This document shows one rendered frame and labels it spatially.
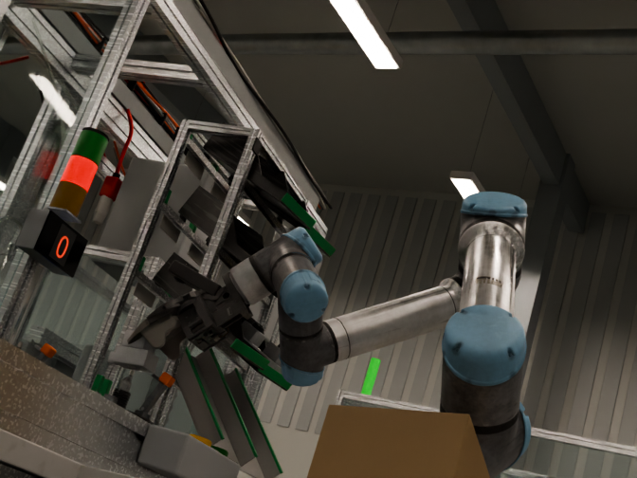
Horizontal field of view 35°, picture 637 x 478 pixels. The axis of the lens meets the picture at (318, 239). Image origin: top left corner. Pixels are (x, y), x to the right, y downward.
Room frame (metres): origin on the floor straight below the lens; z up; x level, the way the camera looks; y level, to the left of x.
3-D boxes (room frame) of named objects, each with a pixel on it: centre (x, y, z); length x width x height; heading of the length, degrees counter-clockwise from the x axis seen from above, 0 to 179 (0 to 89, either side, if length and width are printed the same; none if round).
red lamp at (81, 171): (1.64, 0.43, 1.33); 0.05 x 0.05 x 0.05
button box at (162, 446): (1.60, 0.08, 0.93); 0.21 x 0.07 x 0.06; 156
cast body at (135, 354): (1.77, 0.25, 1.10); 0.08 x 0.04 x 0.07; 66
